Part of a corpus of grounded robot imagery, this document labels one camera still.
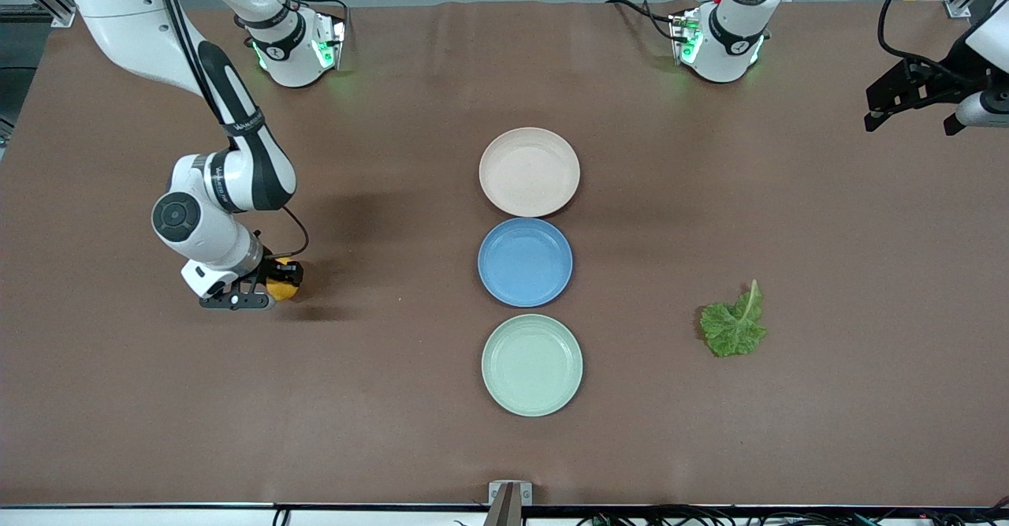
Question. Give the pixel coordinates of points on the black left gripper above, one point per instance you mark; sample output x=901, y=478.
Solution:
x=950, y=69

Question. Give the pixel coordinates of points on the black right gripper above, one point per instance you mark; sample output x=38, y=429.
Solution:
x=277, y=271

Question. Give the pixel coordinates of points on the yellow lemon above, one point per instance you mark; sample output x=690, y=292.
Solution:
x=282, y=291

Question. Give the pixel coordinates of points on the green lettuce leaf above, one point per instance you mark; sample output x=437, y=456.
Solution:
x=733, y=329

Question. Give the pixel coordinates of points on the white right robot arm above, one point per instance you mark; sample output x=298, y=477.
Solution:
x=118, y=5

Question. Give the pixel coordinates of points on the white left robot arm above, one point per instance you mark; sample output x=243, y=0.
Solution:
x=729, y=37

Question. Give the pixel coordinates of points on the brown table cover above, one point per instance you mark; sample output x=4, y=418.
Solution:
x=394, y=400

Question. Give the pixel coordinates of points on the blue round plate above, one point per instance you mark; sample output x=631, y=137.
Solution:
x=525, y=262

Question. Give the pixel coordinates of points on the green round plate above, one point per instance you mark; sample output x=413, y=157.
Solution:
x=532, y=365

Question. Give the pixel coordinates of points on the beige round plate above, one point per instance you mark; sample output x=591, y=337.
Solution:
x=529, y=171

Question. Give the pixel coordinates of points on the white table edge strip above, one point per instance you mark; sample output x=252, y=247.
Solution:
x=118, y=516

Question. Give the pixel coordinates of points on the grey metal camera bracket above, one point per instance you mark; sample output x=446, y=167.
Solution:
x=508, y=502

